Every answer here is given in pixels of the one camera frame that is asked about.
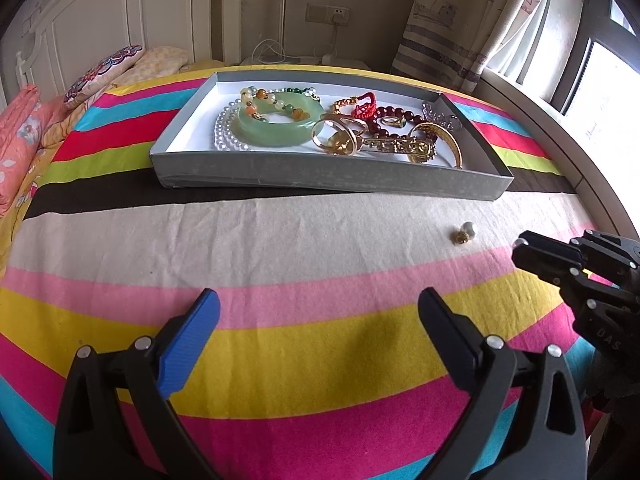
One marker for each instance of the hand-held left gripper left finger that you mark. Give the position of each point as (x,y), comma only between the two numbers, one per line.
(187,345)

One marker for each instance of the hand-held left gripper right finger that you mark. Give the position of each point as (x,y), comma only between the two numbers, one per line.
(450,340)

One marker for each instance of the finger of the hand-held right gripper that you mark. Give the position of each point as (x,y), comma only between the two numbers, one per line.
(545,255)
(610,252)

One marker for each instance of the pearl gold earring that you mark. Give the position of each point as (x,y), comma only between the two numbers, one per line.
(468,228)

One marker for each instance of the wide gold bangle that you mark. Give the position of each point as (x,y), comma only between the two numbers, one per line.
(447,142)

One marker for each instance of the grey cardboard box tray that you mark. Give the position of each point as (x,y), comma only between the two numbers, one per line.
(300,172)

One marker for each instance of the thin gold bangle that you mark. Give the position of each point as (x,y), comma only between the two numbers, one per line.
(316,132)
(350,151)

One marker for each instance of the green jade bangle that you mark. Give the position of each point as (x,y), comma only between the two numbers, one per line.
(262,132)

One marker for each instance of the boat print curtain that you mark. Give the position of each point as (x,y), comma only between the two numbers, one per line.
(450,25)

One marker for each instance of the pink floral pillow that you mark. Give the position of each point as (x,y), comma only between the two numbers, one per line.
(20,130)

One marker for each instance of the embroidered floral cushion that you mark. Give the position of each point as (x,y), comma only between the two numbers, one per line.
(100,77)

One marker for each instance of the yellow shell print pillow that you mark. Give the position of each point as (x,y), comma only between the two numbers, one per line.
(160,62)

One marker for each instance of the white nightstand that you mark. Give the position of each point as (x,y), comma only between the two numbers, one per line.
(300,61)

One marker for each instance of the white wooden headboard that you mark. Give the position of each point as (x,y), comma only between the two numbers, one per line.
(100,15)

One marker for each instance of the white lamp pole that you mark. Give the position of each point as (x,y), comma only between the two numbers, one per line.
(285,5)

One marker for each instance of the dark window frame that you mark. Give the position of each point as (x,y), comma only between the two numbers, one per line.
(580,50)

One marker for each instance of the wall socket panel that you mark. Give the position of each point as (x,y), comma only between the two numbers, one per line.
(320,12)

